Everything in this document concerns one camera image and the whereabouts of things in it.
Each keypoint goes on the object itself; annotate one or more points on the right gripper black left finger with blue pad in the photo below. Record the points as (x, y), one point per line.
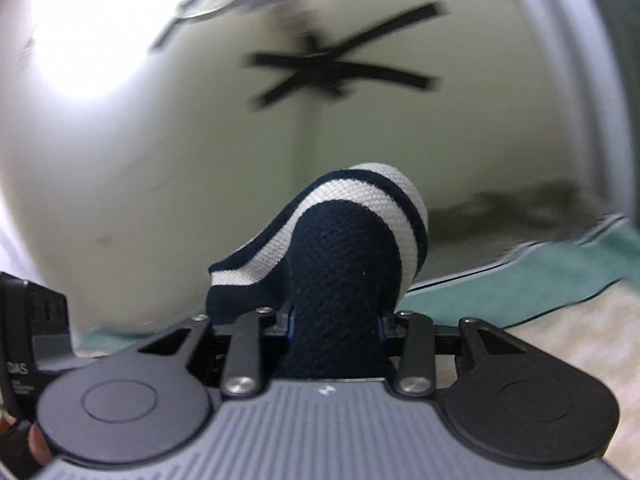
(237, 359)

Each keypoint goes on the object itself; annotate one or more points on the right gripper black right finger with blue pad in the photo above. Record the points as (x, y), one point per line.
(413, 341)

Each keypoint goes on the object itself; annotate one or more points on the navy white striped knit garment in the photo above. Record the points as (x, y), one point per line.
(342, 255)

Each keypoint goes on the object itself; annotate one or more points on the left hand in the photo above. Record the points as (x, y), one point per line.
(24, 450)

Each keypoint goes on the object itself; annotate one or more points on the patterned beige teal bedsheet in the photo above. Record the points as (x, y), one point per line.
(560, 278)

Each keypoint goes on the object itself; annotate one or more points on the black tape cross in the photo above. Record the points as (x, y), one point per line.
(324, 68)

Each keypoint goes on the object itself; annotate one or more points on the grey sliding door frame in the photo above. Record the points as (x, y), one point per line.
(592, 48)

